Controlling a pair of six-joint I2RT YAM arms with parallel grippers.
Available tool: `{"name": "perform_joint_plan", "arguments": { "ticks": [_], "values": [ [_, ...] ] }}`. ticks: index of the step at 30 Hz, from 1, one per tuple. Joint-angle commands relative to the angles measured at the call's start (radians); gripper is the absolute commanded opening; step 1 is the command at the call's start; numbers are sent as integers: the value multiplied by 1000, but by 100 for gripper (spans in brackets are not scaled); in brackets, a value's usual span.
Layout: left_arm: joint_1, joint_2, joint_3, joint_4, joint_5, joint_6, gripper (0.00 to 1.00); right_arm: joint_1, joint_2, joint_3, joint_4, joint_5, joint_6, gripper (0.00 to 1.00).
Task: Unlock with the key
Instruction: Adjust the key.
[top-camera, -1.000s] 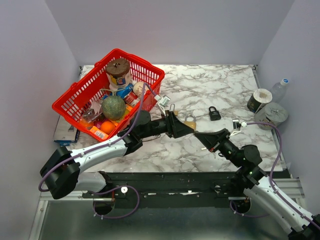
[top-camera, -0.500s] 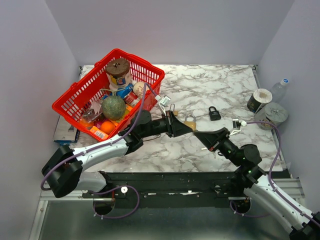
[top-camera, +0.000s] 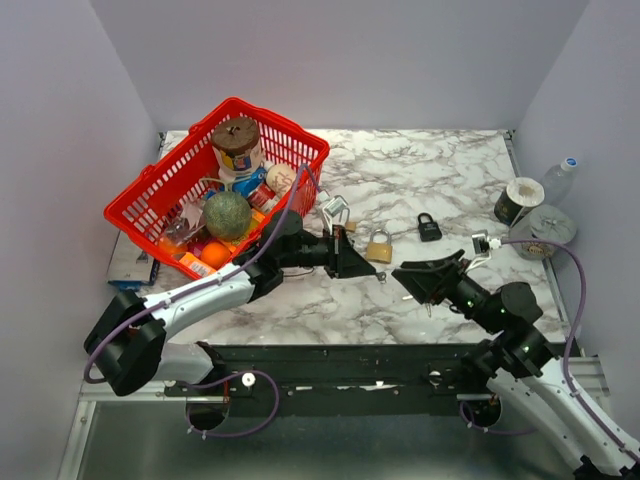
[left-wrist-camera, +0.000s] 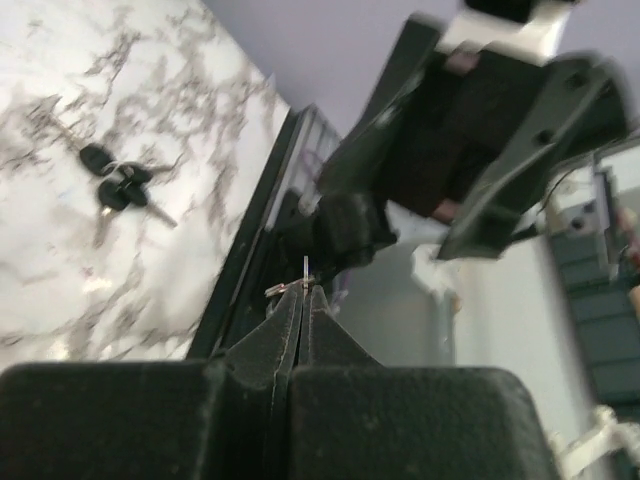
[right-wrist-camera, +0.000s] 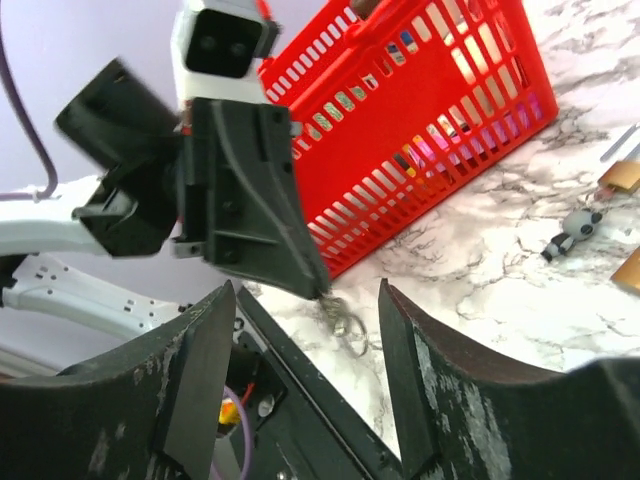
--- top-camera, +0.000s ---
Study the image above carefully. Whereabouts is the brown-lid ice cream cup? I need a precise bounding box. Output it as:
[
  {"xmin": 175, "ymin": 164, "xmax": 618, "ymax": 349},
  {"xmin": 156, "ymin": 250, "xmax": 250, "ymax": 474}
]
[{"xmin": 211, "ymin": 116, "xmax": 264, "ymax": 183}]

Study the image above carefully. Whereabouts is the clear plastic water bottle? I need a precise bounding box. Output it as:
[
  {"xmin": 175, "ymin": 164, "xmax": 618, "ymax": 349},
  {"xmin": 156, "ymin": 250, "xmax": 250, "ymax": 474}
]
[{"xmin": 540, "ymin": 157, "xmax": 578, "ymax": 206}]

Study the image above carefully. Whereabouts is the large brass padlock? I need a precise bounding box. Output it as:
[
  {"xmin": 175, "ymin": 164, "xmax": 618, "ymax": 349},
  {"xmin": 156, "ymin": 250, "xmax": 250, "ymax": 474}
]
[{"xmin": 365, "ymin": 229, "xmax": 393, "ymax": 264}]

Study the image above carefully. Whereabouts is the green netted melon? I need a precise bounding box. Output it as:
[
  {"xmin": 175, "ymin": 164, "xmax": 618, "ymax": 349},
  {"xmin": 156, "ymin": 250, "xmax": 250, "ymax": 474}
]
[{"xmin": 203, "ymin": 191, "xmax": 252, "ymax": 240}]

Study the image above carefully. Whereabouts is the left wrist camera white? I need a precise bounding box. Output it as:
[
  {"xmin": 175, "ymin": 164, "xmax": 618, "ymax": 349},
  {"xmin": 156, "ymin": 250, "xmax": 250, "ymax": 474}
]
[{"xmin": 320, "ymin": 195, "xmax": 350, "ymax": 233}]

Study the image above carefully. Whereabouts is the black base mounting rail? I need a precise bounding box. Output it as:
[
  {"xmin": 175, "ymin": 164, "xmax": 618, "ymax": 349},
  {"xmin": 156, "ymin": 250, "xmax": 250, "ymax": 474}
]
[{"xmin": 99, "ymin": 342, "xmax": 521, "ymax": 419}]

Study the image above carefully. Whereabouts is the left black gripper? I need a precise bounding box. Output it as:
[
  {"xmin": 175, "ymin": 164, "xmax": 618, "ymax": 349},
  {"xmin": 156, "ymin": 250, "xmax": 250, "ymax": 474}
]
[{"xmin": 280, "ymin": 226, "xmax": 377, "ymax": 280}]

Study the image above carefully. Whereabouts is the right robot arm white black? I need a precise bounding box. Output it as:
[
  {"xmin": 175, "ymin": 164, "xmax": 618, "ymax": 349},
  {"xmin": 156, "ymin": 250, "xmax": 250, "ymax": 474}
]
[{"xmin": 392, "ymin": 251, "xmax": 639, "ymax": 479}]

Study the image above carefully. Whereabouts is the small brass padlock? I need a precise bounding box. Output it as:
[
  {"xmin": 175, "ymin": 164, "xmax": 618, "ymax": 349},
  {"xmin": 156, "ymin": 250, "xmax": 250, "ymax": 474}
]
[{"xmin": 339, "ymin": 209, "xmax": 357, "ymax": 233}]

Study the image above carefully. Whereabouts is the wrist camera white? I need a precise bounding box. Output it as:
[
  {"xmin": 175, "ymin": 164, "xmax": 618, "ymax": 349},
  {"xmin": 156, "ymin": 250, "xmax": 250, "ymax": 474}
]
[
  {"xmin": 320, "ymin": 195, "xmax": 350, "ymax": 233},
  {"xmin": 468, "ymin": 230, "xmax": 502, "ymax": 270}
]

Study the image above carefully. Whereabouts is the black padlock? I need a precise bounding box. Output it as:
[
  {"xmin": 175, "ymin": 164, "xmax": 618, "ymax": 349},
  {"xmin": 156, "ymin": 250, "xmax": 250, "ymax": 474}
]
[{"xmin": 417, "ymin": 212, "xmax": 442, "ymax": 242}]

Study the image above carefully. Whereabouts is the orange fruit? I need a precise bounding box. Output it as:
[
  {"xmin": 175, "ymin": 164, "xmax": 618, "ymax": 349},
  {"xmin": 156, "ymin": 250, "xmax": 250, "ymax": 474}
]
[{"xmin": 200, "ymin": 241, "xmax": 231, "ymax": 269}]

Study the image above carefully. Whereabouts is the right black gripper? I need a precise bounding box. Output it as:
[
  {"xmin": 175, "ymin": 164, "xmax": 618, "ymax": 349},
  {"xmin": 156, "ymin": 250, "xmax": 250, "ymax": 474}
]
[{"xmin": 391, "ymin": 248, "xmax": 502, "ymax": 333}]

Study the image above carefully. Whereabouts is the grey-wrapped toilet paper roll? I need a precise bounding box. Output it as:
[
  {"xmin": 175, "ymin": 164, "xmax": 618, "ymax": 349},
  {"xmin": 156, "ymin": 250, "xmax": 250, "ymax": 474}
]
[{"xmin": 509, "ymin": 205, "xmax": 577, "ymax": 260}]

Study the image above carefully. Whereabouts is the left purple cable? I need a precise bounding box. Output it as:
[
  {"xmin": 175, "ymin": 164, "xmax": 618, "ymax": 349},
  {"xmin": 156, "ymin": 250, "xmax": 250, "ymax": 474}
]
[{"xmin": 82, "ymin": 162, "xmax": 321, "ymax": 441}]

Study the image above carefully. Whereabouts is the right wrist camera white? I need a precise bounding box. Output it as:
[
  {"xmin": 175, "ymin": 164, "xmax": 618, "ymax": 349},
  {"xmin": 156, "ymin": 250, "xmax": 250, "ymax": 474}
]
[{"xmin": 468, "ymin": 230, "xmax": 502, "ymax": 270}]

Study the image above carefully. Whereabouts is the red plastic shopping basket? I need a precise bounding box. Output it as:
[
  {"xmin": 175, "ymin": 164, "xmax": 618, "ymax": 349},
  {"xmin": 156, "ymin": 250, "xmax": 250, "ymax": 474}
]
[{"xmin": 103, "ymin": 96, "xmax": 331, "ymax": 287}]

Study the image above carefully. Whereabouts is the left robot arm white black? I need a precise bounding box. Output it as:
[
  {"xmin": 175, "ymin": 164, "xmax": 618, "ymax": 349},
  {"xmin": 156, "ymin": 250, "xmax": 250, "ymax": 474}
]
[{"xmin": 83, "ymin": 210, "xmax": 377, "ymax": 396}]

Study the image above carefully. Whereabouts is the orange snack box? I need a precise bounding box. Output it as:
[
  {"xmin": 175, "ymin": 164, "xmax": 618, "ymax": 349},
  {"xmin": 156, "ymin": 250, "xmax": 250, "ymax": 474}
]
[{"xmin": 178, "ymin": 252, "xmax": 217, "ymax": 278}]

